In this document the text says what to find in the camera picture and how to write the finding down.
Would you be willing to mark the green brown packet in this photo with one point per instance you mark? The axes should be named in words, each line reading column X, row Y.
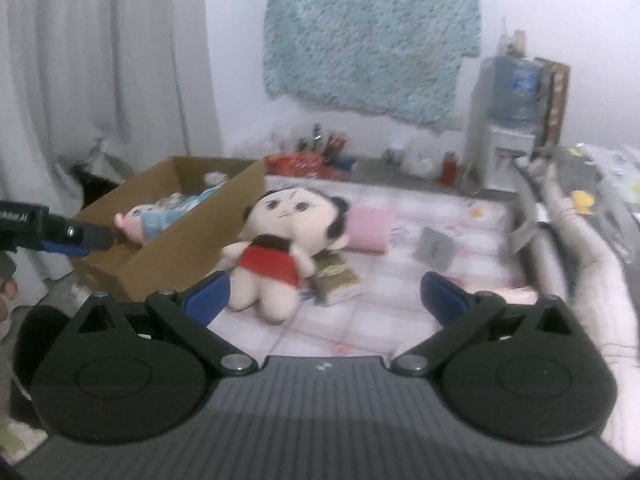
column 335, row 277

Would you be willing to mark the grey printed blanket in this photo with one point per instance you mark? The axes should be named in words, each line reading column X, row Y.
column 580, row 170

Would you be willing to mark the white curtain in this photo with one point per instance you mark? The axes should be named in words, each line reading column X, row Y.
column 100, row 60

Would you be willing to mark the dark tall bottle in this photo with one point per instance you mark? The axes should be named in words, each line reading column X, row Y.
column 316, row 137

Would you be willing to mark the teal floral wall cloth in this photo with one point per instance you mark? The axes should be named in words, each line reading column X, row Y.
column 370, row 35

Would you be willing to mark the blue water jug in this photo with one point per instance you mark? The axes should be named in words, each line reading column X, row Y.
column 517, row 90

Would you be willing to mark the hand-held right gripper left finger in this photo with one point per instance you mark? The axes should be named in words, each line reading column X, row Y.
column 207, row 297

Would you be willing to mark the pink square pillow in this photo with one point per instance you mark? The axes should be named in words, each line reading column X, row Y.
column 370, row 227

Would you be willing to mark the grey pouch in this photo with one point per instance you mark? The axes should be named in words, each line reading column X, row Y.
column 435, row 247

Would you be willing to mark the large red snack bag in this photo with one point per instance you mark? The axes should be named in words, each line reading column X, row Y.
column 300, row 162

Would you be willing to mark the white fuzzy blanket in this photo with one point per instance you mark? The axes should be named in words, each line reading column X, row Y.
column 600, row 280

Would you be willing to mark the white water dispenser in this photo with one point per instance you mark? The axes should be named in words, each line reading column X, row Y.
column 487, row 160

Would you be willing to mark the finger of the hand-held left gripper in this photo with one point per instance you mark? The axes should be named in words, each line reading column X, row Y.
column 85, row 235

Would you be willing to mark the red thermos bottle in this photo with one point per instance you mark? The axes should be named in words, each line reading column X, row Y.
column 449, row 170

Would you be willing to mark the black-haired red dress plush doll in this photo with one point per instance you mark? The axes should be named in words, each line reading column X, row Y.
column 280, row 260

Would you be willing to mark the pink plush doll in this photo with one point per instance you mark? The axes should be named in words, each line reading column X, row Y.
column 132, row 222

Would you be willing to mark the light blue towel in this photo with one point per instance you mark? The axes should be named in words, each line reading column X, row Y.
column 185, row 207

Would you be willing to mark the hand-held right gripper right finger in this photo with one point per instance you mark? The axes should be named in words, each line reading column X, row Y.
column 442, row 300

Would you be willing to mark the brown patterned board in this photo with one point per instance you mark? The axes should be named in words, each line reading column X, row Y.
column 555, row 105

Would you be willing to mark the person's left hand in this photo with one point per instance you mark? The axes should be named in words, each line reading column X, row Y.
column 7, row 290

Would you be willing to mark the red box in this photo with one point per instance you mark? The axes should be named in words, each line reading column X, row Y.
column 336, row 147

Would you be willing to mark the crumpled white plastic bag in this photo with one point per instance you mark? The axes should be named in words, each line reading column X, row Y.
column 420, row 160

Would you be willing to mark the brown cardboard box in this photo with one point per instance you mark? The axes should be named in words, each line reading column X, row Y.
column 165, row 260

